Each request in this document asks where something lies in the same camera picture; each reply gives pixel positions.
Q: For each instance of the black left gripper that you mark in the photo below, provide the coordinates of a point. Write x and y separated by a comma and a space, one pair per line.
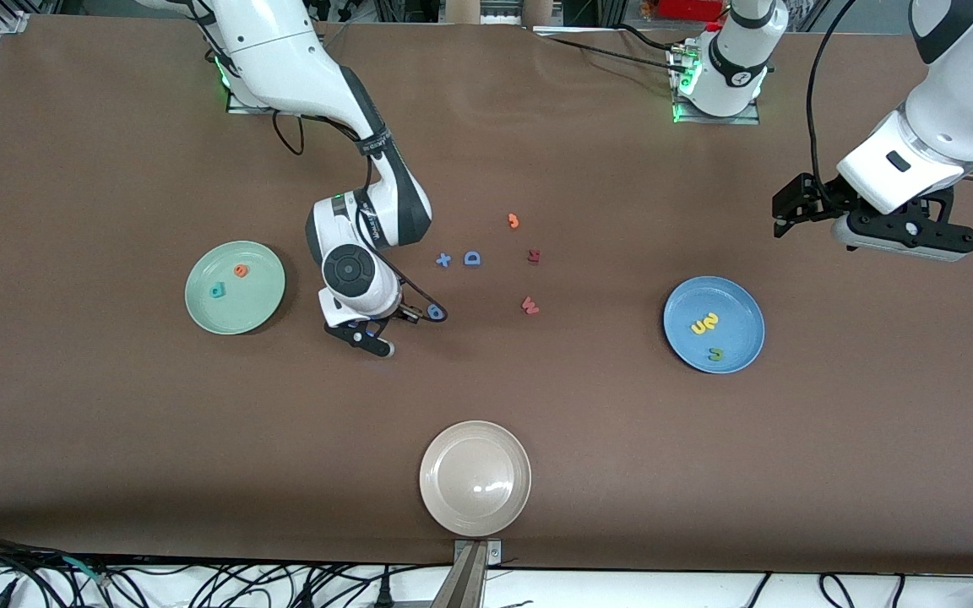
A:
818, 198

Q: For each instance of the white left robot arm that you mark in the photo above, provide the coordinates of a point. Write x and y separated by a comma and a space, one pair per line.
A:
959, 101

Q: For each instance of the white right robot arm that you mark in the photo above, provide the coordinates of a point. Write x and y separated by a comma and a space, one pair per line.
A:
284, 51

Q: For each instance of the blue foam letter g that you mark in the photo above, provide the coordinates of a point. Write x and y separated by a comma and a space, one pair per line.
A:
435, 319

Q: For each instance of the blue foam letter D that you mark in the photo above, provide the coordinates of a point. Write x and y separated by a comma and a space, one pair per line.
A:
466, 258

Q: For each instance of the blue plate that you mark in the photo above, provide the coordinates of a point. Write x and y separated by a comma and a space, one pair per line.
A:
731, 295

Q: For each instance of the pink foam letter w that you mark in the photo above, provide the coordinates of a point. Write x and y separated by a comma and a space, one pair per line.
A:
529, 306

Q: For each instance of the pale green plate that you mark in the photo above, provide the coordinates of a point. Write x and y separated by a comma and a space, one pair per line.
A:
254, 308

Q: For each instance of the beige plate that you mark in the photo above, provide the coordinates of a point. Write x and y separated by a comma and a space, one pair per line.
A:
475, 477

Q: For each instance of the red box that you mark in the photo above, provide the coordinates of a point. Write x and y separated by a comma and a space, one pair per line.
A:
689, 8

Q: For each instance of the black power plug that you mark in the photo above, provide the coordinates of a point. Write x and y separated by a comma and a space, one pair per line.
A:
383, 595

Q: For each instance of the standing person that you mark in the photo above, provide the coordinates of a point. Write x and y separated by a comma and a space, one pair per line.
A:
463, 10

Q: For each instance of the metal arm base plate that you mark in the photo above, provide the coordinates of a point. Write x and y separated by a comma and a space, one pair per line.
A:
710, 120
246, 107

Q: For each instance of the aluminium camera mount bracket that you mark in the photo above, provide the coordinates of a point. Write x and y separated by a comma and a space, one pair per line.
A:
474, 574

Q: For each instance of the aluminium corner bracket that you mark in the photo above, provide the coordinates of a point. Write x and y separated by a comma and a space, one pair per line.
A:
13, 23

